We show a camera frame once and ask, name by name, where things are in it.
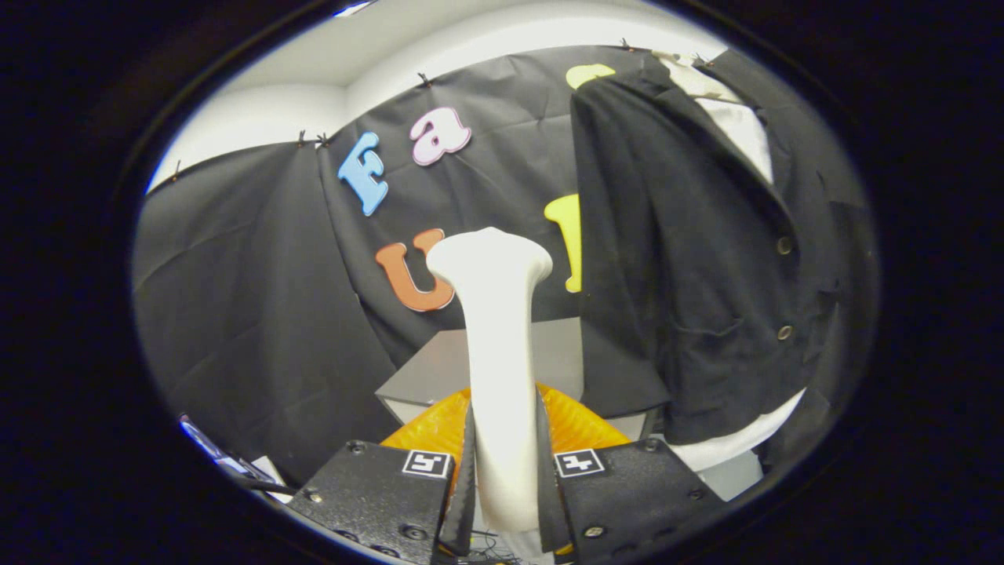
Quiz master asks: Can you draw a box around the black backdrop cloth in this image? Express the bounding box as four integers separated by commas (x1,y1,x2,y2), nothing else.
133,46,875,487

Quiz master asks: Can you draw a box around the grey cabinet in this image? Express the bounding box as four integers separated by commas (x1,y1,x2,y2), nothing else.
375,318,660,440

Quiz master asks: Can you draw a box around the white garment steamer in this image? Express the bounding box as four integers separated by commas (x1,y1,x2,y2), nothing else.
426,228,554,534

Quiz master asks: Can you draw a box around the blue white object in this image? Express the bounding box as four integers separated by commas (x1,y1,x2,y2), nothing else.
179,414,271,481

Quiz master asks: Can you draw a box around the black jacket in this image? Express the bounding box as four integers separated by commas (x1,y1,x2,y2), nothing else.
570,55,871,448

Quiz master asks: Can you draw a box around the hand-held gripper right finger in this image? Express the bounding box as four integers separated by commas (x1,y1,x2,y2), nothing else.
536,383,726,565

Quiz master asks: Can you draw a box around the black cable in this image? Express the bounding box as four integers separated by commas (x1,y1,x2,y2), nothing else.
234,473,297,497

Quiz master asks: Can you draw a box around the white mannequin torso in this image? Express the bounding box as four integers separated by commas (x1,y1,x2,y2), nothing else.
655,51,809,472

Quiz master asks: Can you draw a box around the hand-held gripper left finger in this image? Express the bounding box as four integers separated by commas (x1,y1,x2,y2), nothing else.
286,388,478,565

